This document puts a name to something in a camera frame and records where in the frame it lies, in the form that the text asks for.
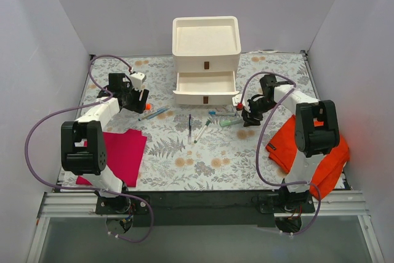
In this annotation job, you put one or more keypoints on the mint green highlighter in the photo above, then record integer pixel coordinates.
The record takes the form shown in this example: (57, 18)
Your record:
(230, 122)

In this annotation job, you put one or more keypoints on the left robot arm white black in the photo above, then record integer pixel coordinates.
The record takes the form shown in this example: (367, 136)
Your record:
(83, 150)

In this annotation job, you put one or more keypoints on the magenta folded cloth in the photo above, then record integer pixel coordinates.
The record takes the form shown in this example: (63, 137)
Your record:
(124, 154)

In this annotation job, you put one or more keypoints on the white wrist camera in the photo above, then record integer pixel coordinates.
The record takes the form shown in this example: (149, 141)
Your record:
(238, 102)
(137, 79)

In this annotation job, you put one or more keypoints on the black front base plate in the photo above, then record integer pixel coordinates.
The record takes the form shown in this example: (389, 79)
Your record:
(207, 207)

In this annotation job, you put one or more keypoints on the white green pen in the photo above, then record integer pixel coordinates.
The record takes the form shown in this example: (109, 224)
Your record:
(202, 131)

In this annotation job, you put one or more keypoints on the dark blue pen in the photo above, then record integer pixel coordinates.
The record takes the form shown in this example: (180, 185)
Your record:
(189, 129)

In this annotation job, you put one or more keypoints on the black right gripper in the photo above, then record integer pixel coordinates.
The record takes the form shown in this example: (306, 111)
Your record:
(252, 112)

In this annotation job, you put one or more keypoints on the white stacked drawer unit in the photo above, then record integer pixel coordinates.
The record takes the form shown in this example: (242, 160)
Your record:
(206, 44)

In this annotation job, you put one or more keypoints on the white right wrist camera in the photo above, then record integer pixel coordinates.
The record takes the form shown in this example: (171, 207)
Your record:
(238, 102)

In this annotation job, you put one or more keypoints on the floral patterned table mat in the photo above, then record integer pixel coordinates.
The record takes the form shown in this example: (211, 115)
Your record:
(225, 158)

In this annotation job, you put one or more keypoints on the orange crumpled cloth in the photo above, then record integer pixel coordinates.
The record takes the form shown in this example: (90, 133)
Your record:
(282, 150)

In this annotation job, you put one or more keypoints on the white teal capped marker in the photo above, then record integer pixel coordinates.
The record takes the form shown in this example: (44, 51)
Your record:
(221, 113)

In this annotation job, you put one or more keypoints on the aluminium front frame rail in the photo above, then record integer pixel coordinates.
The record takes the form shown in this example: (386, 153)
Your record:
(83, 204)

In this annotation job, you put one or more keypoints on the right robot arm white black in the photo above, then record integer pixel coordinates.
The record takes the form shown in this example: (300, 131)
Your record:
(316, 132)

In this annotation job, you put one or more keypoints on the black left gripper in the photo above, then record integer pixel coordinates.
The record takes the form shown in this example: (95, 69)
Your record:
(137, 101)

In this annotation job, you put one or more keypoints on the white drawer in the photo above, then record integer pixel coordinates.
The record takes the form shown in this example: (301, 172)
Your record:
(212, 88)

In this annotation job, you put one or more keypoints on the blue capped white pen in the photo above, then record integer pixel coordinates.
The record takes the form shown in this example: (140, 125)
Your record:
(160, 111)

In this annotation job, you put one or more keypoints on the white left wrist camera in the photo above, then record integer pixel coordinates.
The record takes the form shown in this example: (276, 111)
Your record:
(137, 79)

